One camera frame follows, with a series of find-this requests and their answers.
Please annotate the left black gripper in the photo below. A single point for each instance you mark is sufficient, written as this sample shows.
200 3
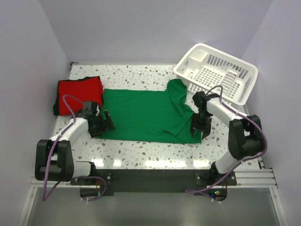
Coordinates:
96 133

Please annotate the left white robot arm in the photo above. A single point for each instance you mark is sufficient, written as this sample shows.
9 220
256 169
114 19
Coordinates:
54 158

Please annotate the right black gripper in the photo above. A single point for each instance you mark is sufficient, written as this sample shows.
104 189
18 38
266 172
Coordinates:
194 125

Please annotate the white plastic basket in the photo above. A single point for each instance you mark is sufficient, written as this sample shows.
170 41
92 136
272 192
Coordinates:
204 67

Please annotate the pink folded t-shirt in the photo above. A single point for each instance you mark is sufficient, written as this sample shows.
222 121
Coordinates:
102 87

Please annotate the red folded t-shirt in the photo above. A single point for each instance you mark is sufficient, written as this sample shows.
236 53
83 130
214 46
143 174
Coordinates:
78 94

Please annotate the green t-shirt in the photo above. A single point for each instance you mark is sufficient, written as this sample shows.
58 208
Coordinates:
150 116

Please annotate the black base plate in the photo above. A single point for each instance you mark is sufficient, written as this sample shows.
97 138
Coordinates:
199 181

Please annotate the aluminium frame rail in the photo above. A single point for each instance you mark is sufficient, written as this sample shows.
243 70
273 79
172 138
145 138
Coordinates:
245 178

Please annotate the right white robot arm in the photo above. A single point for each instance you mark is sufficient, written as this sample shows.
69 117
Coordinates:
246 139

